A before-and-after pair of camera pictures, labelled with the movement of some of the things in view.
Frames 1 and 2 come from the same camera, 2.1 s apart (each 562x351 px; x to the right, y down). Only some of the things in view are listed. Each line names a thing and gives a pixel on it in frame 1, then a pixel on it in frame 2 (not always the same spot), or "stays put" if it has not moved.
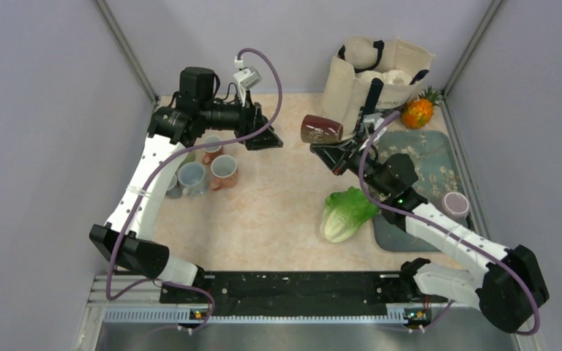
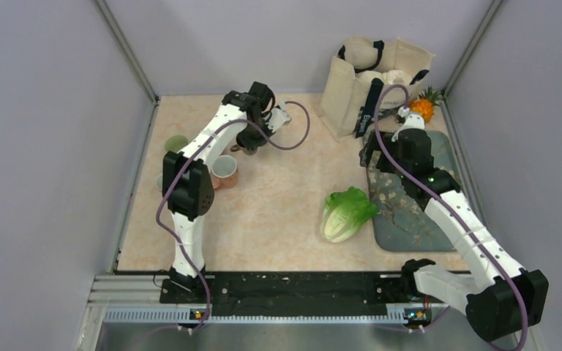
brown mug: [318, 129] -> [248, 151]
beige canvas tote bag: [372, 74] stays put
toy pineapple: [418, 112] stays put
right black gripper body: [354, 163] -> [392, 148]
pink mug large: [224, 171] stays put
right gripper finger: [334, 155] -> [365, 155]
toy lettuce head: [344, 213] stays put
